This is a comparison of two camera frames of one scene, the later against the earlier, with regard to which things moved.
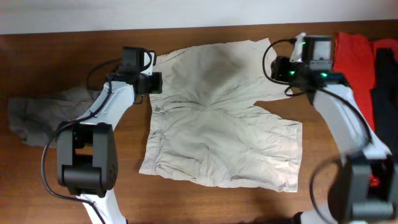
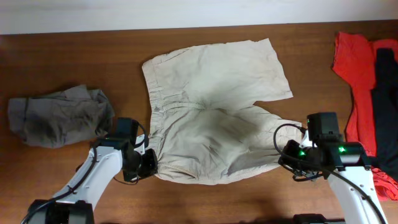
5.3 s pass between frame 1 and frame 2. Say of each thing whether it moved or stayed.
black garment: stayed
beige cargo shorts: moved
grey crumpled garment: stayed
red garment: stayed
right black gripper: moved
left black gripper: moved
